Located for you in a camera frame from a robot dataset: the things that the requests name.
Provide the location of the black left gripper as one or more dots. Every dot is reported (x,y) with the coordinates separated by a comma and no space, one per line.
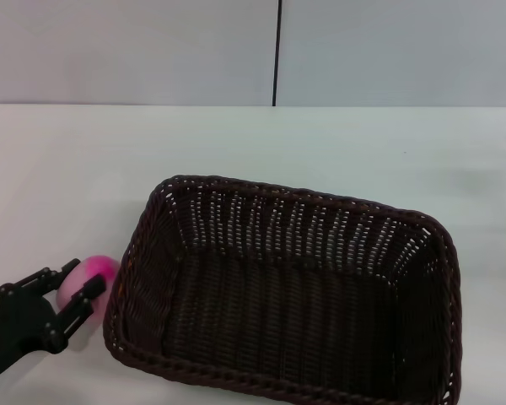
(25,314)

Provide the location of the pink foam ball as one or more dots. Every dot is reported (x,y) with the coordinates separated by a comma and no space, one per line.
(73,284)

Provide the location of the dark brown woven basket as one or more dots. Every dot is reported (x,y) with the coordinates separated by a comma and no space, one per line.
(286,320)

